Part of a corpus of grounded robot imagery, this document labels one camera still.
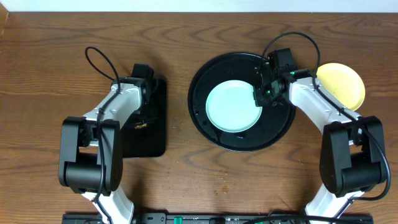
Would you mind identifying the green yellow sponge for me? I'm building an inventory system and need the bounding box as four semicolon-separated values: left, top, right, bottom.
134;123;147;129

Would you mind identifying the light green plate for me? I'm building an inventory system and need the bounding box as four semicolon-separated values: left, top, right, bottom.
205;80;262;133

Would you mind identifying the yellow plate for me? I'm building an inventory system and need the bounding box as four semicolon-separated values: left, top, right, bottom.
317;63;366;111

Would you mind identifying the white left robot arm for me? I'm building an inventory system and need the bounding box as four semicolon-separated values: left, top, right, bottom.
58;78;167;223

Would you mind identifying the rectangular black tray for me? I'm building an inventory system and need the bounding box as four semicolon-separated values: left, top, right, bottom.
121;78;167;158

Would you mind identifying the round black tray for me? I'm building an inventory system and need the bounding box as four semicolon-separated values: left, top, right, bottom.
188;52;296;152

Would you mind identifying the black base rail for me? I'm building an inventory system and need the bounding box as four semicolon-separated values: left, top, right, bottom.
62;212;374;224

